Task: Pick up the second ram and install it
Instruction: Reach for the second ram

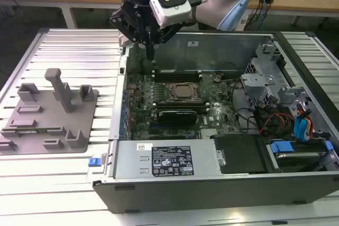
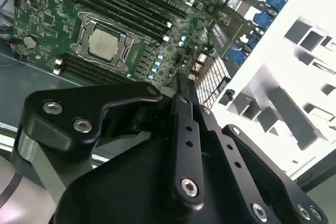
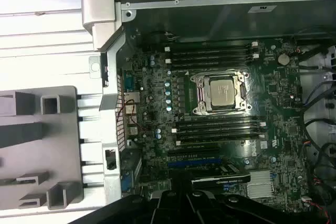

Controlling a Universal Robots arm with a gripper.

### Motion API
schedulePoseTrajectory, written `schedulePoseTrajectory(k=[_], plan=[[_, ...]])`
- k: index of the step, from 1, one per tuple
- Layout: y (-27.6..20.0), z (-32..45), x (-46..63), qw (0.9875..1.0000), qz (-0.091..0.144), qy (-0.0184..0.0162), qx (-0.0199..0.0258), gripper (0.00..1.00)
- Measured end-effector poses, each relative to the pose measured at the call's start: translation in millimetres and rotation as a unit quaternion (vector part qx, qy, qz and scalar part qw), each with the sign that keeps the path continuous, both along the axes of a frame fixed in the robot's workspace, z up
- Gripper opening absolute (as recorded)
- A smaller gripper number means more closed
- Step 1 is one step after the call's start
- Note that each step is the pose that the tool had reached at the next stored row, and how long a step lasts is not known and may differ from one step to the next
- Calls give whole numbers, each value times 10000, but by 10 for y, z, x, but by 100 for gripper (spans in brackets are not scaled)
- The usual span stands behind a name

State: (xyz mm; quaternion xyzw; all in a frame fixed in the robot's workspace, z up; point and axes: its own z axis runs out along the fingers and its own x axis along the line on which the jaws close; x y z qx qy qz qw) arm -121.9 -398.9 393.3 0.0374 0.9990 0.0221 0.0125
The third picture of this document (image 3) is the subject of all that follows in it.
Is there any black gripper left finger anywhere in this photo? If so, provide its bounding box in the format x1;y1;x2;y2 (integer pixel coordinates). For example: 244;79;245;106
68;174;187;224

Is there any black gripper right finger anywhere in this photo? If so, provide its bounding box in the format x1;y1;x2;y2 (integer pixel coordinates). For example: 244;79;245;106
185;174;329;224

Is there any black RAM slot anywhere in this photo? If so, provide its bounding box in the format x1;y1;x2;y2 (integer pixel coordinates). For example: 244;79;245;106
178;118;259;127
164;40;260;52
170;59;253;69
164;52;260;64
178;129;259;138
175;132;265;146
172;121;266;133
170;47;253;57

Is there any blue expansion slot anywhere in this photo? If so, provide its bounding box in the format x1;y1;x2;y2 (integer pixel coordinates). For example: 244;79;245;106
167;158;222;169

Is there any black graphics card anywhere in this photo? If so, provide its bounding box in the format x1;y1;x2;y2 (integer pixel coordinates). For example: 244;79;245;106
190;163;251;185

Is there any black expansion slot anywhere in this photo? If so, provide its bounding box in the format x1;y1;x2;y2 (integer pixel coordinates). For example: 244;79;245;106
167;148;221;158

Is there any silver finned heatsink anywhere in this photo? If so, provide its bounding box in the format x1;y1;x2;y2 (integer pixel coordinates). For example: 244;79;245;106
246;170;274;199

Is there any metal CPU socket cover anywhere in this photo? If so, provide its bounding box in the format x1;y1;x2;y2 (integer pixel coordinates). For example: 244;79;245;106
190;73;253;116

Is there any silver CPU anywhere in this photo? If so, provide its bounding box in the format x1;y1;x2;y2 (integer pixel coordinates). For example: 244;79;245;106
209;79;238;111

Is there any gray plastic parts rack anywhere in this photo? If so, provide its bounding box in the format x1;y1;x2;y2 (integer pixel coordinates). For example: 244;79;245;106
0;85;85;210

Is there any green motherboard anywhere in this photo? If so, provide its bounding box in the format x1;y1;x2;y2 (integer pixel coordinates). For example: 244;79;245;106
122;36;310;213

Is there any open black PC case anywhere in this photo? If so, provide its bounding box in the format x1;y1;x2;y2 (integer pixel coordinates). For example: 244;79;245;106
81;0;336;224

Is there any gray metal drive cage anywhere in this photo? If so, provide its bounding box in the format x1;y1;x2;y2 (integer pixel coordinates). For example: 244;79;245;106
298;44;336;109

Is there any black cable bundle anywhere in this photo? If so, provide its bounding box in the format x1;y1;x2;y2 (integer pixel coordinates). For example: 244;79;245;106
301;77;336;224

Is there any thin wire locking lever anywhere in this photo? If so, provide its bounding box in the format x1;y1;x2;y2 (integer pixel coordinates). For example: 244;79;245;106
194;68;245;78

